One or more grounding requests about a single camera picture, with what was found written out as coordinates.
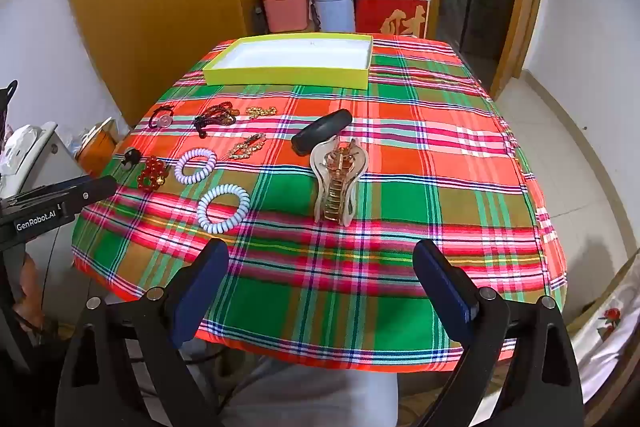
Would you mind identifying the blue-white spiral hair tie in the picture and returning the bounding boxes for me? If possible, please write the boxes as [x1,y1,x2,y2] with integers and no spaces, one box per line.
[195,183,252,235]

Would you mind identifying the gold chain bracelet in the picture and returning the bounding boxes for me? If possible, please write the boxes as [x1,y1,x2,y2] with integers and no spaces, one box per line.
[245,105,279,122]

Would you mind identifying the black hair tie pink charm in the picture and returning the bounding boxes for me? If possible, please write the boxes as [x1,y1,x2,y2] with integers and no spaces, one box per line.
[148,104,175,131]

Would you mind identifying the black hair band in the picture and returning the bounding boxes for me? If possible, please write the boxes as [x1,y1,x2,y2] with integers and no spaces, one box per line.
[291,108,352,156]

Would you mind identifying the person left hand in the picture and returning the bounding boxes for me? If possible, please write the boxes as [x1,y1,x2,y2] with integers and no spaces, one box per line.
[14,254,44,329]

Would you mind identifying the red bead bracelet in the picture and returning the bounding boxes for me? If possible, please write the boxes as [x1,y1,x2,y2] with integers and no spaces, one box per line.
[136,156,170,194]

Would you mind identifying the wooden door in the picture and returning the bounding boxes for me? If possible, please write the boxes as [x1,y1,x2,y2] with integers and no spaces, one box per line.
[489,0,540,100]

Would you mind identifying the black pompom hair tie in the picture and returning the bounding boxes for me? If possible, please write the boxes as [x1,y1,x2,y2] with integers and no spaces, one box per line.
[119,146,143,171]

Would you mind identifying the beige claw hair clip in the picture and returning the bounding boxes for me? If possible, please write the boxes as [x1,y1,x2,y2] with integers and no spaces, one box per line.
[309,135,369,227]

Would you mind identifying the light blue bucket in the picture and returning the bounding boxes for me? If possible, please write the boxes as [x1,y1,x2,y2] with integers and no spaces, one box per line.
[314,0,356,34]

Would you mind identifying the purple-white spiral hair tie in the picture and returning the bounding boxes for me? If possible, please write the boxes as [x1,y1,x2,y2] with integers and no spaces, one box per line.
[173,147,218,186]

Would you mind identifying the dark red bead necklace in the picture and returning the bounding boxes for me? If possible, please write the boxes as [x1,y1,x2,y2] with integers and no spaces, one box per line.
[192,100,241,140]

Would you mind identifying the pink plastic bin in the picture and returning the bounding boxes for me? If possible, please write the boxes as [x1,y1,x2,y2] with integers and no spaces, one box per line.
[262,0,309,34]

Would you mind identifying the plaid tablecloth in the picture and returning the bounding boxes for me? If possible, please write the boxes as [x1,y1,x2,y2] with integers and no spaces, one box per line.
[72,35,567,373]

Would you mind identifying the red gift box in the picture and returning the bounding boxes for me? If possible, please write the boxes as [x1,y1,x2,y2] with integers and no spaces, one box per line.
[355,0,428,38]

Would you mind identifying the yellow-green tray box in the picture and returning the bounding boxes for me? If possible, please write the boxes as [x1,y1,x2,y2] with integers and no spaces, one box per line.
[202,32,373,90]

